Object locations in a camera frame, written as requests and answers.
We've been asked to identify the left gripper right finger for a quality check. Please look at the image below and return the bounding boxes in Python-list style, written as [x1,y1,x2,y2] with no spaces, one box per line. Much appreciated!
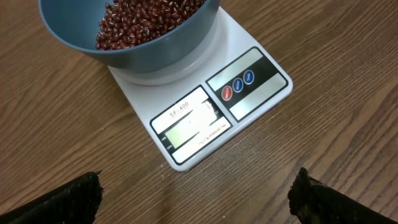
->
[287,167,397,224]

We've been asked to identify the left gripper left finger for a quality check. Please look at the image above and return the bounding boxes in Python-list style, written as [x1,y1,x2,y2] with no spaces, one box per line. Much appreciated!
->
[1,171,103,224]

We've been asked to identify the white digital kitchen scale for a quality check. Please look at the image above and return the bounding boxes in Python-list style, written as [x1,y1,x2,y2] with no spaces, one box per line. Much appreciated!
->
[111,9,293,172]

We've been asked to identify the teal round bowl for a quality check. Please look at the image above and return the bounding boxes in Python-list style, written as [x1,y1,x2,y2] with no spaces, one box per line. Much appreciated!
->
[38,0,220,73]

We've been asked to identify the red beans in bowl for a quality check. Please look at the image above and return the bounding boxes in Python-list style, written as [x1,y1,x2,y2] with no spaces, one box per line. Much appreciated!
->
[96,0,205,50]

